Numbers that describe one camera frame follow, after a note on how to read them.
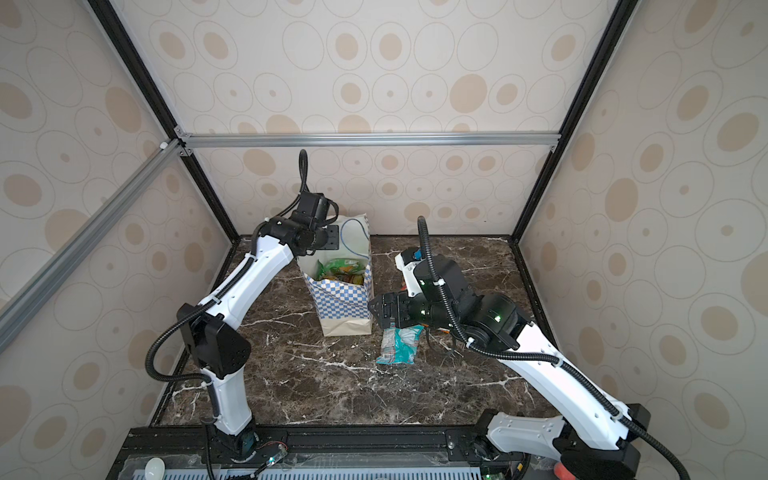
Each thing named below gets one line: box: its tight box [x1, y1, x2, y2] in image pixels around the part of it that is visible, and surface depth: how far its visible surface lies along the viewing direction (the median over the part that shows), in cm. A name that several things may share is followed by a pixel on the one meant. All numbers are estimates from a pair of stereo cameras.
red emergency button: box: [554, 462, 577, 480], surface depth 69 cm
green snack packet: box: [316, 258, 367, 280], surface depth 102 cm
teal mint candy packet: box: [376, 324, 424, 365], surface depth 88 cm
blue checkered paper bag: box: [297, 213, 373, 337], surface depth 82 cm
